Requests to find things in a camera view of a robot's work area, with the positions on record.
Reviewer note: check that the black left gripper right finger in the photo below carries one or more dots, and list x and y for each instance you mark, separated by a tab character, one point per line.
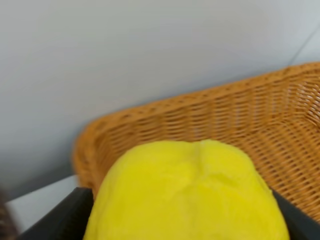
300	225

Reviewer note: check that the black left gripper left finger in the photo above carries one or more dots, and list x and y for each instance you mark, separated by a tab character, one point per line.
66	221

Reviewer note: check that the yellow lemon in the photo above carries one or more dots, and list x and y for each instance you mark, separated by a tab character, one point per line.
176	190

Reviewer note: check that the dark brown wicker basket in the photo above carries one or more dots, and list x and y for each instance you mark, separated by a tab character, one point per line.
8	230

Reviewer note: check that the orange wicker basket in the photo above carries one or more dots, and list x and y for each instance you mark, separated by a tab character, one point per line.
274	118

